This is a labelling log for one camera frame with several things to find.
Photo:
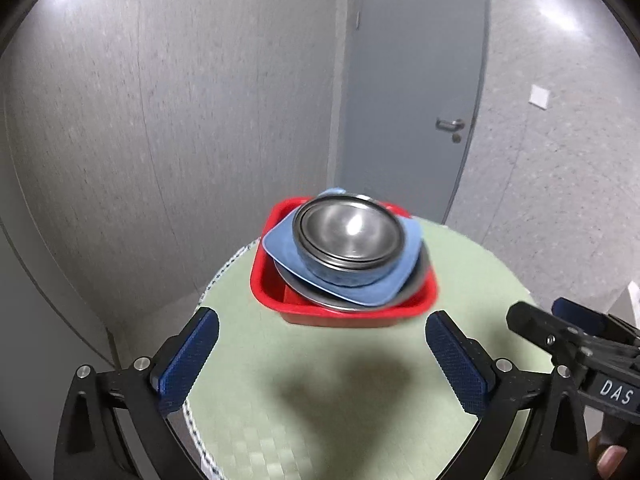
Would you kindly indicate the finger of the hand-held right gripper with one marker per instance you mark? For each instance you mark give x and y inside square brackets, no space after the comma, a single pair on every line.
[535,322]
[582,312]

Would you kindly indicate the white light switch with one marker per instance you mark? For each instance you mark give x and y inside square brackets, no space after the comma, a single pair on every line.
[539,96]

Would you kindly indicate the person's right hand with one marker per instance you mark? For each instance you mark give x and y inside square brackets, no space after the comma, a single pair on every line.
[610,460]

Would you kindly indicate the red plastic basin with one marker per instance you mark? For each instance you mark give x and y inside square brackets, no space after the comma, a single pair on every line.
[310,312]

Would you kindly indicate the round table with lace cloth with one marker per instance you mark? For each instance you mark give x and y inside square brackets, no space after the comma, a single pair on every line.
[325,400]

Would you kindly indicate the large steel bowl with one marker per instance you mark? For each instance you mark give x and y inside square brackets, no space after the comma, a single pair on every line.
[424,270]

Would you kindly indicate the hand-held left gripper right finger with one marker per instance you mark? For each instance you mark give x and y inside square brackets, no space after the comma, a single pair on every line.
[457,360]

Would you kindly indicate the grey door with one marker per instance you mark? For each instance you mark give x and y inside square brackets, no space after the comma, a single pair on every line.
[410,85]

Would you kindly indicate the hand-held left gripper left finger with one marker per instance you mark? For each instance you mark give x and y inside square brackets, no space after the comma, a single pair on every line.
[187,360]

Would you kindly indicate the blue square plate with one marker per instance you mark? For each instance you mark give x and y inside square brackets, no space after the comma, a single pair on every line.
[400,260]

